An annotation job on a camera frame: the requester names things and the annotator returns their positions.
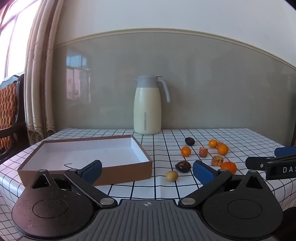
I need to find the wooden bench woven orange cushion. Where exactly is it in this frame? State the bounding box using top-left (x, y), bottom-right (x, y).
top-left (0, 74), bottom-right (26, 164)

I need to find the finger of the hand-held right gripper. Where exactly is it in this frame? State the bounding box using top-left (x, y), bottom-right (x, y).
top-left (245, 157), bottom-right (279, 170)
top-left (274, 146), bottom-right (296, 157)

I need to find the cream thermos jug grey lid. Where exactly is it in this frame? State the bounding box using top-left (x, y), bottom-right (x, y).
top-left (133, 75), bottom-right (171, 135)

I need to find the white black checked tablecloth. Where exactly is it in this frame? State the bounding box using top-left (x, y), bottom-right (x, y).
top-left (0, 128), bottom-right (296, 234)

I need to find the dark brown wrinkled fruit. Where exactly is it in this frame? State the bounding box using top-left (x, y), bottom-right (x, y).
top-left (175, 161), bottom-right (191, 173)

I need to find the window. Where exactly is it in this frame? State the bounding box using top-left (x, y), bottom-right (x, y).
top-left (0, 0), bottom-right (42, 82)

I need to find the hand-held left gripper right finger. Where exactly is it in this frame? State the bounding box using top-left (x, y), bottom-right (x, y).
top-left (181, 160), bottom-right (271, 207)

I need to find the beige lace-hem curtain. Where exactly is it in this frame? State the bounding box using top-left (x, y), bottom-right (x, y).
top-left (24, 0), bottom-right (64, 147)

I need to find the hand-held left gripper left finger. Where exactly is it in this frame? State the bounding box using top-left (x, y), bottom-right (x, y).
top-left (24, 159), bottom-right (118, 208)

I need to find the small yellow round fruit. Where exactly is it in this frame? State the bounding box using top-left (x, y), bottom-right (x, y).
top-left (166, 171), bottom-right (179, 182)

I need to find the brown cardboard box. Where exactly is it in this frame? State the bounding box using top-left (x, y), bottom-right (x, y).
top-left (18, 134), bottom-right (153, 186)

